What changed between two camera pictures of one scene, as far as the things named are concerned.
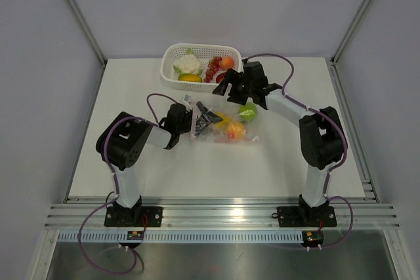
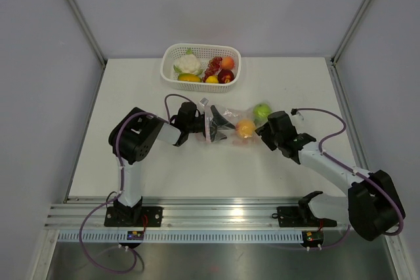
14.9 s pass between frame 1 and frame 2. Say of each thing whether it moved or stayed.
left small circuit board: stayed
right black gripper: moved
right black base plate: stayed
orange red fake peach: stayed
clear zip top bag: moved
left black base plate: stayed
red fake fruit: stayed
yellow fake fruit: moved
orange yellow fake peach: moved
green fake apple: moved
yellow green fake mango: stayed
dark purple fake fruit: stayed
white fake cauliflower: stayed
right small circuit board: stayed
